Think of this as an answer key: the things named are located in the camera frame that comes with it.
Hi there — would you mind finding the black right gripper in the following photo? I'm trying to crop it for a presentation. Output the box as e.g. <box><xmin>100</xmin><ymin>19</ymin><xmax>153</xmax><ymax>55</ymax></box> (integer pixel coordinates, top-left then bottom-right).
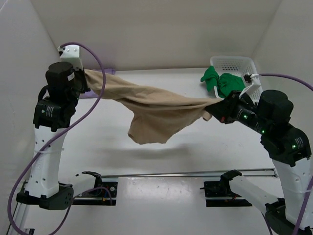
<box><xmin>204</xmin><ymin>89</ymin><xmax>269</xmax><ymax>133</ymax></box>

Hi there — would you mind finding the purple t-shirt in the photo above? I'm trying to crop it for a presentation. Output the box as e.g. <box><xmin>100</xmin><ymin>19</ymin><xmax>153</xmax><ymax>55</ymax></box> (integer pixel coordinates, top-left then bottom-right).
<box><xmin>79</xmin><ymin>68</ymin><xmax>117</xmax><ymax>100</ymax></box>

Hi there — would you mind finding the beige t-shirt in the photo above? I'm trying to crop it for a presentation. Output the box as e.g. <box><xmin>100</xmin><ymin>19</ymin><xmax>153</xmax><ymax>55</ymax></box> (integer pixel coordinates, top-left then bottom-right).
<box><xmin>85</xmin><ymin>70</ymin><xmax>220</xmax><ymax>144</ymax></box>

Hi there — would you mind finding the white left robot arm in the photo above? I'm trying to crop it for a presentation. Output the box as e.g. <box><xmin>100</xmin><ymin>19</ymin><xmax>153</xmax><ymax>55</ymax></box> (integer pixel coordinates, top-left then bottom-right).
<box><xmin>16</xmin><ymin>42</ymin><xmax>103</xmax><ymax>211</ymax></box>

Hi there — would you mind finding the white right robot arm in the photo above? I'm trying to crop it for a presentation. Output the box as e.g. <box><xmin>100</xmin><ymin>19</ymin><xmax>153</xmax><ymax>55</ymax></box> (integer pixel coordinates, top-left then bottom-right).
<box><xmin>205</xmin><ymin>74</ymin><xmax>313</xmax><ymax>235</ymax></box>

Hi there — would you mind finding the green t-shirt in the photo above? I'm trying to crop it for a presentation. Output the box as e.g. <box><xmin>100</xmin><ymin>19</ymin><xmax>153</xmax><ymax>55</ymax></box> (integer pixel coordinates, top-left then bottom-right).
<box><xmin>200</xmin><ymin>66</ymin><xmax>245</xmax><ymax>98</ymax></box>

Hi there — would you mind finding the white plastic basket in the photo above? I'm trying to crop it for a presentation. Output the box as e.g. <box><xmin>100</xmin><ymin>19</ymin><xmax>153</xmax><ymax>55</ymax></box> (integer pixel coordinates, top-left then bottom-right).
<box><xmin>210</xmin><ymin>55</ymin><xmax>263</xmax><ymax>103</ymax></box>

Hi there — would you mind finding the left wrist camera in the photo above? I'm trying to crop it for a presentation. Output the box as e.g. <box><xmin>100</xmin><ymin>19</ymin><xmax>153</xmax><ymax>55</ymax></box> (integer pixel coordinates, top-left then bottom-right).
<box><xmin>58</xmin><ymin>45</ymin><xmax>84</xmax><ymax>71</ymax></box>

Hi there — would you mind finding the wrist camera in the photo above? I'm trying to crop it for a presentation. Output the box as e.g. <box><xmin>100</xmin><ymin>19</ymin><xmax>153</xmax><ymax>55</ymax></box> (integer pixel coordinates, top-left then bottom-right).
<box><xmin>239</xmin><ymin>73</ymin><xmax>261</xmax><ymax>98</ymax></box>
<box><xmin>58</xmin><ymin>45</ymin><xmax>84</xmax><ymax>71</ymax></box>

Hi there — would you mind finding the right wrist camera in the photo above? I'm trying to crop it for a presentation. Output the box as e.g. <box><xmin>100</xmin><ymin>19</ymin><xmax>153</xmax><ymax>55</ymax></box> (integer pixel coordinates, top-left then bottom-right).
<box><xmin>239</xmin><ymin>73</ymin><xmax>261</xmax><ymax>98</ymax></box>

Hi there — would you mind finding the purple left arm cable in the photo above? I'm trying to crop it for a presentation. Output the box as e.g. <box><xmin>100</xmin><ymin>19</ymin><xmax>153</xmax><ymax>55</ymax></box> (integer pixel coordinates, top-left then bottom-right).
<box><xmin>7</xmin><ymin>43</ymin><xmax>113</xmax><ymax>235</ymax></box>

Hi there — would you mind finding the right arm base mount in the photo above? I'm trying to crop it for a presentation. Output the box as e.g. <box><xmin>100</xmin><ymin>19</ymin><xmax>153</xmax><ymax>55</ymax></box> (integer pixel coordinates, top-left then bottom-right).
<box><xmin>200</xmin><ymin>181</ymin><xmax>252</xmax><ymax>208</ymax></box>

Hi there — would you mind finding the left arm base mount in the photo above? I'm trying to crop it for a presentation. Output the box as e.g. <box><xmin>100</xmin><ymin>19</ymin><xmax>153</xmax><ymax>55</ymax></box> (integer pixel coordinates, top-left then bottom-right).
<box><xmin>72</xmin><ymin>178</ymin><xmax>118</xmax><ymax>206</ymax></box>

